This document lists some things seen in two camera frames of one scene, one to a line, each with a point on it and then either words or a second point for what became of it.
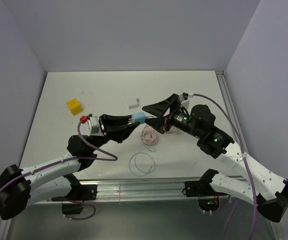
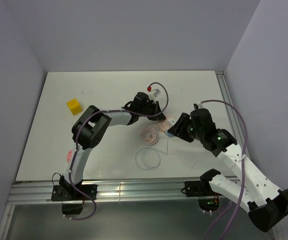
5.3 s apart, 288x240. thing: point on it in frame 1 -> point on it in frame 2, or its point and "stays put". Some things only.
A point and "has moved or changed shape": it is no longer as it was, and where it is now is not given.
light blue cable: (149, 149) -> (160, 156)
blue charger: (138, 117) has moved or changed shape
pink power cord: (149, 136) stays put
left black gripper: (116, 128) -> (156, 106)
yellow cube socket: (74, 106) stays put
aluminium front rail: (136, 191) stays put
